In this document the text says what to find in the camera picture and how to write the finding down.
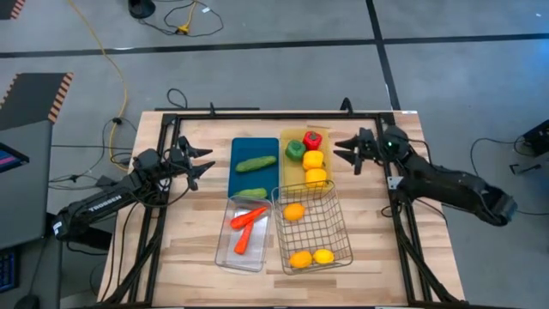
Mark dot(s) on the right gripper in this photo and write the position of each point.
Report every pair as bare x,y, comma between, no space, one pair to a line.
371,148

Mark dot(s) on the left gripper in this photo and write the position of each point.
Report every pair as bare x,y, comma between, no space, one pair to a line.
176,165

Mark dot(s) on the yellow bell pepper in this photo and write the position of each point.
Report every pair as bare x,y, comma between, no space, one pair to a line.
313,160
316,177

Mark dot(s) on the red bell pepper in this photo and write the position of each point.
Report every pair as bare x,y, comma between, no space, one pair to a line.
312,141

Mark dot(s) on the green bell pepper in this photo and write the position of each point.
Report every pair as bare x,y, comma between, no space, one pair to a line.
295,151

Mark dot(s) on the green cucumber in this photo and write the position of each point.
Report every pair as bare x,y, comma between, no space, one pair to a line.
256,164
253,193

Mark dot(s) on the orange carrot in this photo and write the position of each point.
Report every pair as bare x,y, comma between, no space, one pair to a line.
246,219
243,242

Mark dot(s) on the yellow lemon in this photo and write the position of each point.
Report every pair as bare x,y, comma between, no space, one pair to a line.
323,256
294,212
300,259

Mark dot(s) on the clear plastic bin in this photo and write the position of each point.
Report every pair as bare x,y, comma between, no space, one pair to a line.
257,253

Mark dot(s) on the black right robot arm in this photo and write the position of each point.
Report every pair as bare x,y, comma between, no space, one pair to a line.
450,189

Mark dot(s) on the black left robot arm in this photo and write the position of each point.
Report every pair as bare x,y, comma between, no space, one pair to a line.
103,204

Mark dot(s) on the black table clamp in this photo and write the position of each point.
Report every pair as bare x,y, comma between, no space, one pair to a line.
211,109
346,106

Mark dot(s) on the yellow wooden cutting board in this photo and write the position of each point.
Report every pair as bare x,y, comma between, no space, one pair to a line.
291,173

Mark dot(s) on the yellow power plug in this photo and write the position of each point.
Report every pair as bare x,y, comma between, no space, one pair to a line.
183,29

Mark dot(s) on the black round stand base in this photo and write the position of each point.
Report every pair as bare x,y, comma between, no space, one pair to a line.
141,7

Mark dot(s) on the grey desk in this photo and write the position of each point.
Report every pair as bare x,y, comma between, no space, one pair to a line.
25,201

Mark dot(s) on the large black striped mat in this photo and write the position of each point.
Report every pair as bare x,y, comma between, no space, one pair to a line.
30,98

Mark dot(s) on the black equipment box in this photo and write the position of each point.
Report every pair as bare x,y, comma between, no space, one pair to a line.
538,138

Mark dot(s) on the dark tablet screen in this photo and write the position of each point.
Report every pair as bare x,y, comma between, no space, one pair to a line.
10,158

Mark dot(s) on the black keyboard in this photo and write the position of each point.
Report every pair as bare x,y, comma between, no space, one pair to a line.
6,270

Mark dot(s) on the small black striped mat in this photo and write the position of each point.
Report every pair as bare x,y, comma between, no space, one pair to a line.
6,6

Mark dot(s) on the black aluminium table frame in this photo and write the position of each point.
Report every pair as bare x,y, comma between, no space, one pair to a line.
279,116

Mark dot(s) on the black angle bracket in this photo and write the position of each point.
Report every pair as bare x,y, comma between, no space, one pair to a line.
521,169

